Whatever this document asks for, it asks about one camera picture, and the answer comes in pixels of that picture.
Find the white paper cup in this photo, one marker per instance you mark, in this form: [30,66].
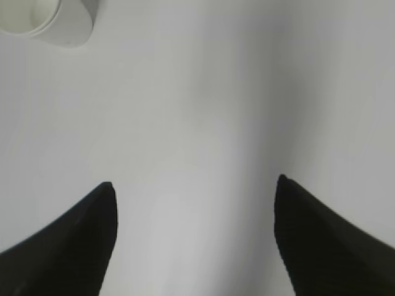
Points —
[60,23]

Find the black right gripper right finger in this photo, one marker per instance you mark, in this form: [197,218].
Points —
[323,253]

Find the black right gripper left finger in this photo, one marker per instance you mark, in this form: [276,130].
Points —
[71,255]

